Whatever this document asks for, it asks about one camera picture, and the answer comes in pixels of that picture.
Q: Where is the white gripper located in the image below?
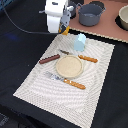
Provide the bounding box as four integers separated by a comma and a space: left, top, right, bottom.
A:
45, 0, 71, 34

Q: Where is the light blue milk carton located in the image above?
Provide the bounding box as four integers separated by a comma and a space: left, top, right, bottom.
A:
74, 33, 86, 51

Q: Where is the brown toy sausage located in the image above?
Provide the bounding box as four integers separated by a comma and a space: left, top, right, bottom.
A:
39, 54, 60, 64

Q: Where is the small grey saucepan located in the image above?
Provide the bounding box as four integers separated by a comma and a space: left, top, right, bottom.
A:
43, 0, 74, 17

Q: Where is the large grey pot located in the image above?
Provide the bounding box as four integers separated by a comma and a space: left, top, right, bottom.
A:
78, 4, 105, 27

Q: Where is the brown wooden board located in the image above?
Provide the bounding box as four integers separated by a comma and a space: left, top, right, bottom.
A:
70, 0, 128, 43

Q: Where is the round beige plate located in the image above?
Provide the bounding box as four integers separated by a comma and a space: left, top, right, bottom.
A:
56, 55, 83, 78

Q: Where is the beige bowl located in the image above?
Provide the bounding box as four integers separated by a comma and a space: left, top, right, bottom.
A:
119, 5, 128, 30

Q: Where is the white woven placemat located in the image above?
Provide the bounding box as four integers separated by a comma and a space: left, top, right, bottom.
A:
14, 34, 114, 128

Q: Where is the knife with wooden handle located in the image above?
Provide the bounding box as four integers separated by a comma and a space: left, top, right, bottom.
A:
59, 49, 98, 63

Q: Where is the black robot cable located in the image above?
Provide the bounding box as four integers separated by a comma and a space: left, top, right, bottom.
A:
2, 6, 54, 36

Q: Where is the fork with wooden handle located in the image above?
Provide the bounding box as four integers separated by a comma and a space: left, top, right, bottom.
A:
44, 72, 86, 90

